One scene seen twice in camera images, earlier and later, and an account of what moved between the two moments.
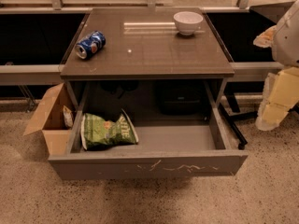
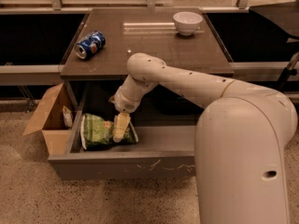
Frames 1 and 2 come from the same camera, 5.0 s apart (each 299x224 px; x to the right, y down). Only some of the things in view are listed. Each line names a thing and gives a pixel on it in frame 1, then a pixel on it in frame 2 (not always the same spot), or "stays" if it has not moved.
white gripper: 287,42 to 125,103
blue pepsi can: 92,44 stays
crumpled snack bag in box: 68,118 stays
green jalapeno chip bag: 98,133 stays
